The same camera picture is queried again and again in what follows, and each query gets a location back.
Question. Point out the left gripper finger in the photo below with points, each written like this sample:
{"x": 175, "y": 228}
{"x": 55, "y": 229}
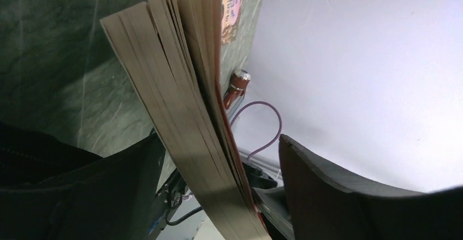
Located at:
{"x": 327, "y": 201}

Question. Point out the black student backpack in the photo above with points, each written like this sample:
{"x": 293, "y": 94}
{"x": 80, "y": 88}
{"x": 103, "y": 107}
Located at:
{"x": 52, "y": 190}

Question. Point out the small pink card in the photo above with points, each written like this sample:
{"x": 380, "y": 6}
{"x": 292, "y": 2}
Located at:
{"x": 230, "y": 20}

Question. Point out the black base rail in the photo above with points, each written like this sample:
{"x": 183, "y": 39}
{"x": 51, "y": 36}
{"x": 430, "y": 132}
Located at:
{"x": 210, "y": 164}

